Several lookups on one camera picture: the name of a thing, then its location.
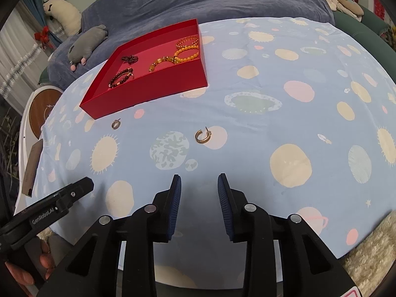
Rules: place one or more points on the white plush toy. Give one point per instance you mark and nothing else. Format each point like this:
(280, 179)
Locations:
(66, 14)

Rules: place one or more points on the white sheer curtain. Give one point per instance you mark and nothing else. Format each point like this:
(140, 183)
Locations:
(15, 52)

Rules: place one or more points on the white stand with wooden disc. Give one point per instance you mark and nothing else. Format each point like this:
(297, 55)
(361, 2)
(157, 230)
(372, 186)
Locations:
(40, 105)

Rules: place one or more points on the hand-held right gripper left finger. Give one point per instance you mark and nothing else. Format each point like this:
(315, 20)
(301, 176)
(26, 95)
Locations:
(174, 198)

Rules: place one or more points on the red patterned cloth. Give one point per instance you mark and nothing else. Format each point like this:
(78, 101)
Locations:
(379, 9)

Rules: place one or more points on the blue curtain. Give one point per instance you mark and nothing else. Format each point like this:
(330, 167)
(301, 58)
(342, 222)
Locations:
(34, 9)

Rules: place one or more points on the person's left hand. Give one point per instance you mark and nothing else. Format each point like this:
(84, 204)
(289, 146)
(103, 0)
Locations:
(48, 260)

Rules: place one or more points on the red ribbon bow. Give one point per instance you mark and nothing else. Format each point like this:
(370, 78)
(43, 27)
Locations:
(43, 35)

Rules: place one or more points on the small hoop earring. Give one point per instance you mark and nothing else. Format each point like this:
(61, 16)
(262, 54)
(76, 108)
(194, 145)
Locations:
(113, 126)
(198, 137)

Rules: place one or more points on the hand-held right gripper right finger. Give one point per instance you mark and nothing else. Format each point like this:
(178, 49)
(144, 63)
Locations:
(224, 201)

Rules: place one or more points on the red cardboard box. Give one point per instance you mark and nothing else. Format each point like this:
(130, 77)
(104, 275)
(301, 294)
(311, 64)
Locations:
(148, 96)

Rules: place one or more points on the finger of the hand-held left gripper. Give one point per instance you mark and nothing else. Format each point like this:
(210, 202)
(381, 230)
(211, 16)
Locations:
(79, 187)

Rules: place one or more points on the patterned cushion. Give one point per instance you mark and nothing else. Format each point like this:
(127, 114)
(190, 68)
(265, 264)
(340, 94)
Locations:
(389, 37)

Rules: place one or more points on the dried grass stalks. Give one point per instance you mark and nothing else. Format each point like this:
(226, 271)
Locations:
(9, 142)

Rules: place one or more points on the silver tinsel garland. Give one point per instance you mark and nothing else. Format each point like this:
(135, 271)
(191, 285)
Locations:
(18, 68)

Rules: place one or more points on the grey plush toy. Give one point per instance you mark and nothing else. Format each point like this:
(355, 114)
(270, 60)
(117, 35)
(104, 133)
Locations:
(89, 41)

